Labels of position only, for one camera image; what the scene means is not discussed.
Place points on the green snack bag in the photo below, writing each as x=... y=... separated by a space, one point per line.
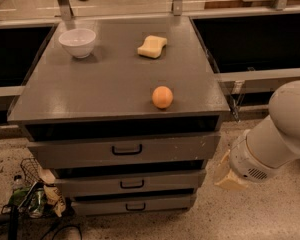
x=29 y=201

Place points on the tan chip bag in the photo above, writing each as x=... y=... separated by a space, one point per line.
x=53 y=194

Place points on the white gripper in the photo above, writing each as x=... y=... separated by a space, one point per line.
x=245 y=162

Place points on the wire basket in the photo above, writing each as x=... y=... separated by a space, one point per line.
x=30 y=168

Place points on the yellow sponge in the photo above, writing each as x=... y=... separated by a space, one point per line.
x=152 y=46

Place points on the grey top drawer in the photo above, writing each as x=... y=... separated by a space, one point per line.
x=90 y=153

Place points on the grey drawer cabinet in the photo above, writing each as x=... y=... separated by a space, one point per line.
x=108 y=96

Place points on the metal bracket left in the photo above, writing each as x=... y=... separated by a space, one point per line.
x=65 y=10

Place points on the orange fruit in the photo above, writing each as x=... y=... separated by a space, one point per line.
x=162 y=97

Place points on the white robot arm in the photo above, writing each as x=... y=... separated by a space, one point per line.
x=258 y=153

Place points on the grey middle drawer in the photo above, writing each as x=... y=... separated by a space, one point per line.
x=131 y=183

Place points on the white bowl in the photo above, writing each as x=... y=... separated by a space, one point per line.
x=79 y=42

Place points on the grey drawer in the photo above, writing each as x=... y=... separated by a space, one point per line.
x=131 y=183
x=90 y=153
x=134 y=205

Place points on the grey bottom drawer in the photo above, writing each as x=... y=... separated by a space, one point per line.
x=134 y=205

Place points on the plastic water bottle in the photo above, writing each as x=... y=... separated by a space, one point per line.
x=18 y=183

